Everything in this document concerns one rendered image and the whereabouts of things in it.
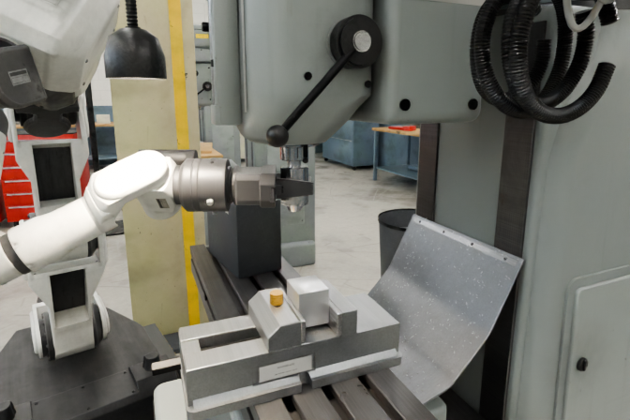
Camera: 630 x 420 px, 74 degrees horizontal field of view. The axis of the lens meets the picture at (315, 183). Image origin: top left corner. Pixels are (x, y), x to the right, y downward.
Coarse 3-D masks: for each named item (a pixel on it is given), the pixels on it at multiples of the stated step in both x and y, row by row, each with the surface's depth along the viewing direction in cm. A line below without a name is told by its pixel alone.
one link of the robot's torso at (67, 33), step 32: (0, 0) 71; (32, 0) 74; (64, 0) 77; (96, 0) 81; (0, 32) 71; (32, 32) 72; (64, 32) 74; (96, 32) 81; (64, 64) 77; (96, 64) 91; (64, 96) 90
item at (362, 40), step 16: (352, 16) 56; (336, 32) 56; (352, 32) 56; (368, 32) 57; (336, 48) 56; (352, 48) 56; (368, 48) 57; (336, 64) 56; (352, 64) 57; (368, 64) 58; (272, 128) 54; (288, 128) 55; (272, 144) 54
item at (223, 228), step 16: (240, 208) 100; (256, 208) 102; (272, 208) 104; (208, 224) 118; (224, 224) 107; (240, 224) 101; (256, 224) 103; (272, 224) 105; (224, 240) 108; (240, 240) 101; (256, 240) 104; (272, 240) 106; (224, 256) 110; (240, 256) 102; (256, 256) 104; (272, 256) 107; (240, 272) 103; (256, 272) 105
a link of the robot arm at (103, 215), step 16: (128, 160) 65; (144, 160) 65; (160, 160) 65; (96, 176) 63; (112, 176) 63; (128, 176) 63; (144, 176) 63; (160, 176) 64; (96, 192) 62; (112, 192) 62; (128, 192) 62; (144, 192) 64; (96, 208) 62; (112, 208) 62; (96, 224) 63; (112, 224) 65
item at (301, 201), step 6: (282, 174) 69; (288, 174) 68; (294, 174) 68; (300, 174) 68; (306, 174) 69; (306, 180) 70; (288, 198) 69; (294, 198) 69; (300, 198) 69; (306, 198) 70; (282, 204) 71; (288, 204) 69; (294, 204) 69; (300, 204) 70; (306, 204) 70
